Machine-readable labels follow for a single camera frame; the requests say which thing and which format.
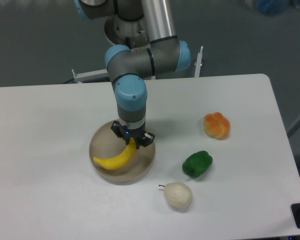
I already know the white metal bracket left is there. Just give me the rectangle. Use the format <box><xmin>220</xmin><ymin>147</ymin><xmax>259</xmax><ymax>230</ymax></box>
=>
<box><xmin>71</xmin><ymin>69</ymin><xmax>109</xmax><ymax>83</ymax></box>

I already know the green toy bell pepper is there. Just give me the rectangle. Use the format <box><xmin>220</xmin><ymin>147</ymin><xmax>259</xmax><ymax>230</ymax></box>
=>
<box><xmin>182</xmin><ymin>150</ymin><xmax>213</xmax><ymax>178</ymax></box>

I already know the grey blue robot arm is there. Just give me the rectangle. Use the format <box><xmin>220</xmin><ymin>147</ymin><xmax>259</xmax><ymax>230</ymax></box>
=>
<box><xmin>75</xmin><ymin>0</ymin><xmax>191</xmax><ymax>148</ymax></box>

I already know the blue plastic bag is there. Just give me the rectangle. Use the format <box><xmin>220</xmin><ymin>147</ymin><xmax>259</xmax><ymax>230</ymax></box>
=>
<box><xmin>249</xmin><ymin>0</ymin><xmax>290</xmax><ymax>16</ymax></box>

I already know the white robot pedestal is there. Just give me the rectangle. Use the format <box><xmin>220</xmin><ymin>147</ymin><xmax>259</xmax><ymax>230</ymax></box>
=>
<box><xmin>104</xmin><ymin>15</ymin><xmax>150</xmax><ymax>49</ymax></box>

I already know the beige round plate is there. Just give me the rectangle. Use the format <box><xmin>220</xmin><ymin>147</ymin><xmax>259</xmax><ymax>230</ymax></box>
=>
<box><xmin>89</xmin><ymin>121</ymin><xmax>156</xmax><ymax>185</ymax></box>

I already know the yellow toy banana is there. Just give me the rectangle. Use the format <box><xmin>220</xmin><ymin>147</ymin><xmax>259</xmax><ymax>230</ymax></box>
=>
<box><xmin>93</xmin><ymin>138</ymin><xmax>137</xmax><ymax>170</ymax></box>

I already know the white metal bracket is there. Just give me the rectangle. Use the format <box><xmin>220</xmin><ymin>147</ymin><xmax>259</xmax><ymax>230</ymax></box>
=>
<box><xmin>71</xmin><ymin>69</ymin><xmax>109</xmax><ymax>83</ymax></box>
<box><xmin>194</xmin><ymin>45</ymin><xmax>204</xmax><ymax>78</ymax></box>

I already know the white metal bracket right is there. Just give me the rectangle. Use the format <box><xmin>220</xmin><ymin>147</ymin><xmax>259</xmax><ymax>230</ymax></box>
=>
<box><xmin>194</xmin><ymin>45</ymin><xmax>204</xmax><ymax>78</ymax></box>

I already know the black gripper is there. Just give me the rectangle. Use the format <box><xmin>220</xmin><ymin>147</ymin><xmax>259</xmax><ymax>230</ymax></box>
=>
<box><xmin>110</xmin><ymin>120</ymin><xmax>155</xmax><ymax>150</ymax></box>

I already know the orange toy bread roll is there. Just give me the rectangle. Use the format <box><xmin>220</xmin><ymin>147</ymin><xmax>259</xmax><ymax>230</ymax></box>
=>
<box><xmin>203</xmin><ymin>112</ymin><xmax>231</xmax><ymax>140</ymax></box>

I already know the white toy pear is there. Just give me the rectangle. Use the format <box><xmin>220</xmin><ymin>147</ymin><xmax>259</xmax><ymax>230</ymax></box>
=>
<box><xmin>158</xmin><ymin>182</ymin><xmax>193</xmax><ymax>211</ymax></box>

